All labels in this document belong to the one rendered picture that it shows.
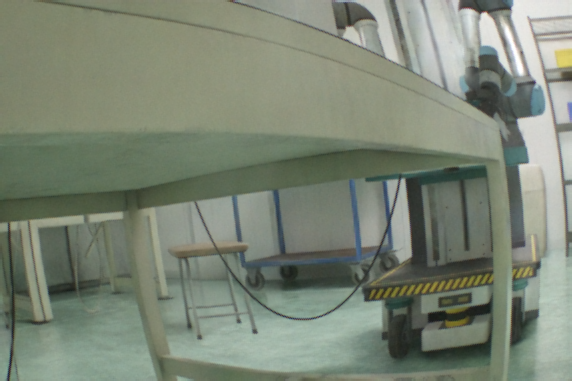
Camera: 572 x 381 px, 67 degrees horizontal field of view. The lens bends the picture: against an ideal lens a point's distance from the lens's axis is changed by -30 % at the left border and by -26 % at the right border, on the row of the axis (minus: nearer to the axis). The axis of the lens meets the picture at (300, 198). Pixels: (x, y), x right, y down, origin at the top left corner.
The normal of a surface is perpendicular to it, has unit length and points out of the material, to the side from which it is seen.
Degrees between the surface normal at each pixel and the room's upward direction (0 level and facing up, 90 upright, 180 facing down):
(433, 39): 90
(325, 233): 90
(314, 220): 90
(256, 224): 90
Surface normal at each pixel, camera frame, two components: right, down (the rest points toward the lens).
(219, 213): -0.51, 0.05
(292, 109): 0.85, -0.11
